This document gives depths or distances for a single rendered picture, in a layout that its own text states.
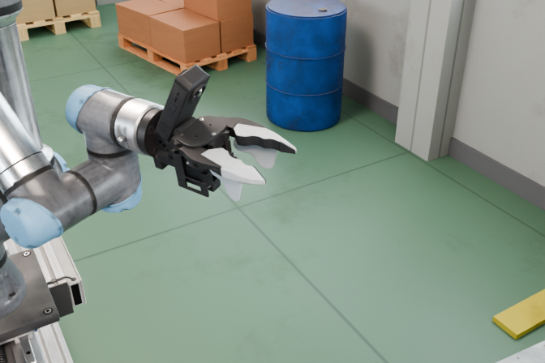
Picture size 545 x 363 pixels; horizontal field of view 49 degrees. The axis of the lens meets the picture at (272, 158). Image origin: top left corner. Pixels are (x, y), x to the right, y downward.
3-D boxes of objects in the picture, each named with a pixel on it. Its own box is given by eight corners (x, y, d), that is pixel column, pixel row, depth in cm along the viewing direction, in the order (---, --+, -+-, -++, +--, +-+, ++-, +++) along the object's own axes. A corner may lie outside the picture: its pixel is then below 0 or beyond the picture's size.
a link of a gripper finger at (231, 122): (269, 130, 81) (209, 123, 83) (268, 121, 80) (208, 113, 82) (259, 150, 77) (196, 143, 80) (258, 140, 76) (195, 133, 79)
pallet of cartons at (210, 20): (264, 64, 505) (263, -16, 472) (163, 86, 465) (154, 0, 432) (203, 27, 596) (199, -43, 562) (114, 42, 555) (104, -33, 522)
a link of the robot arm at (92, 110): (105, 123, 97) (97, 74, 93) (155, 141, 92) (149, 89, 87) (66, 142, 91) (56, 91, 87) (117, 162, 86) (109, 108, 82)
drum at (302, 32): (357, 121, 411) (366, 7, 372) (292, 139, 388) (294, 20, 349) (312, 94, 452) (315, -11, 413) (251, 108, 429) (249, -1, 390)
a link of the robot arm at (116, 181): (67, 215, 93) (55, 154, 88) (120, 183, 102) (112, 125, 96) (102, 232, 90) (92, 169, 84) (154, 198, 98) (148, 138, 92)
